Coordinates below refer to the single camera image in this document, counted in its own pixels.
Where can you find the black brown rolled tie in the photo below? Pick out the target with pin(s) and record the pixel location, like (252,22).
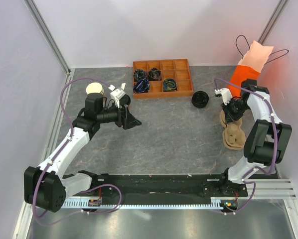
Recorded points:
(154,74)

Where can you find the blue striped rolled tie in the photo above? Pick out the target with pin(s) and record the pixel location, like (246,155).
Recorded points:
(141,86)

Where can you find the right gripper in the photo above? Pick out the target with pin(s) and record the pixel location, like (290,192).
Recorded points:
(229,117)

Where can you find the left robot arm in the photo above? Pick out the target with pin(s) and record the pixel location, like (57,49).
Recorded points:
(44,185)

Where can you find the green yellow rolled tie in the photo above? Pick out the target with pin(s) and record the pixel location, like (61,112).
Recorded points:
(169,84)

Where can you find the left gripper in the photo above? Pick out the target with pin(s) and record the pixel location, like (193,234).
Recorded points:
(125,120)

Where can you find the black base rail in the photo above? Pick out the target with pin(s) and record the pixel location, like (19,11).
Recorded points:
(161,189)

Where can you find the cardboard cup carrier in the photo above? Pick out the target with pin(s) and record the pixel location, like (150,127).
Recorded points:
(233,136)

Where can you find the stack of paper cups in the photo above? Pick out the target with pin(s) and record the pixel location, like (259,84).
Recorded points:
(95,87)

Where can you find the dark patterned rolled tie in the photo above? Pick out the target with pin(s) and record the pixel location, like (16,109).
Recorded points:
(139,74)

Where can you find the white cable duct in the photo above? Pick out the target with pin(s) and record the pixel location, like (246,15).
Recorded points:
(86,203)

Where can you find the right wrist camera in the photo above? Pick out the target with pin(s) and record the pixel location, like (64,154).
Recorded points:
(225,94)

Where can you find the black cup lid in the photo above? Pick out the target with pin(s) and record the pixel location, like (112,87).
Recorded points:
(125,100)

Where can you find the orange paper bag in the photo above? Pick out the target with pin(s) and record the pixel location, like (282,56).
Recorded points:
(253,61)

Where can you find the stack of black lids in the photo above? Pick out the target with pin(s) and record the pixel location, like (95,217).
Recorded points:
(200,99)

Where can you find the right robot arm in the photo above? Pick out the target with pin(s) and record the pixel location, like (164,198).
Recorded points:
(266,143)

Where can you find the wooden compartment tray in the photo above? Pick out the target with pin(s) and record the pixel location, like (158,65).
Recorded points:
(177,69)

